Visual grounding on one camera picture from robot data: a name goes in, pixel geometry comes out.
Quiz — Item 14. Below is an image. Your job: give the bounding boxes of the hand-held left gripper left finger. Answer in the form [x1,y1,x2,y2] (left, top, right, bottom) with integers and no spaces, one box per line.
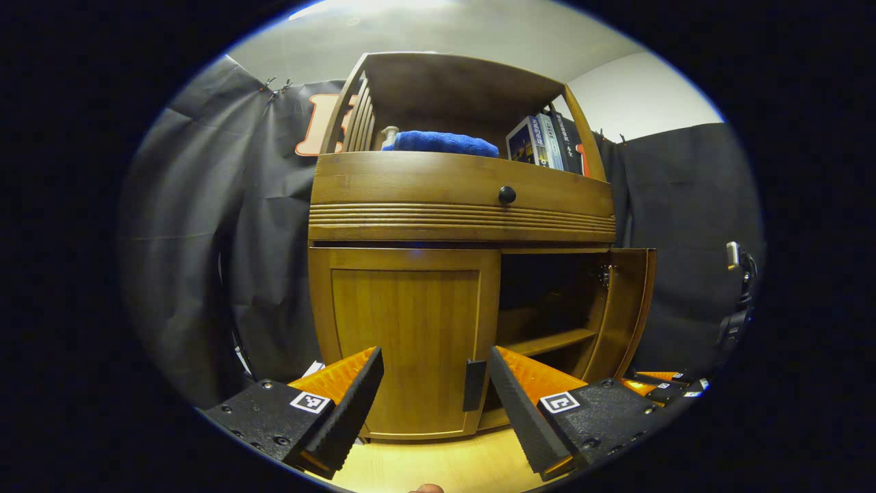
[202,346,385,480]

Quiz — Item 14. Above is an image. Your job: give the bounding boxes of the black backdrop cloth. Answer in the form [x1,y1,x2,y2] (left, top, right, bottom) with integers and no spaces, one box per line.
[118,53,766,412]

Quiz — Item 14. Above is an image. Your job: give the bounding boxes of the wooden shoe cabinet door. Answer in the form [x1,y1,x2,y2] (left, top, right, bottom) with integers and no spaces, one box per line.
[308,246,502,440]
[582,248,658,384]

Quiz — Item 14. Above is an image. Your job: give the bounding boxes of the wooden double-door shoe cabinet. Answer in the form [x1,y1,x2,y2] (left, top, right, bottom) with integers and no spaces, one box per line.
[307,51,658,441]

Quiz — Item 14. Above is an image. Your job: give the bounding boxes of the black clamp stand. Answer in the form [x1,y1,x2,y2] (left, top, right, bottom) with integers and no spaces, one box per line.
[717,241,759,350]

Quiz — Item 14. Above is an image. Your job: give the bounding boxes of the book with pale spine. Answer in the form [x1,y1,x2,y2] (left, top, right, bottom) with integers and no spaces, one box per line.
[536,113,565,170]

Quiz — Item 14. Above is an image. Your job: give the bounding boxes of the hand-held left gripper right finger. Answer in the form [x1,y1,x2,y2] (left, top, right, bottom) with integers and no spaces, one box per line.
[489,346,675,482]

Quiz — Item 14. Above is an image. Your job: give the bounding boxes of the wooden cabinet inner shelf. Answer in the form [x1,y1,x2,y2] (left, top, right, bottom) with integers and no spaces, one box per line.
[506,327,598,358]

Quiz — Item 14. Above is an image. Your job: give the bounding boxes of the blue folded towel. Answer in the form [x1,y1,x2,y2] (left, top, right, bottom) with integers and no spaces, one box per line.
[381,130,500,159]

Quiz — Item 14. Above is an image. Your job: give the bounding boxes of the black book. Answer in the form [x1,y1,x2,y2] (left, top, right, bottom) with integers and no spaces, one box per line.
[550,110,587,176]

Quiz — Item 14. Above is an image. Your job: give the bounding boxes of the wooden cabinet drawer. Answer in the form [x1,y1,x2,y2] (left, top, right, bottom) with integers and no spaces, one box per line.
[308,151,617,244]

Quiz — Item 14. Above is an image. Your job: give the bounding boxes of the black door handle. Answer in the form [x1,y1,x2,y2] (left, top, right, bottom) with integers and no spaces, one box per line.
[463,359,487,412]

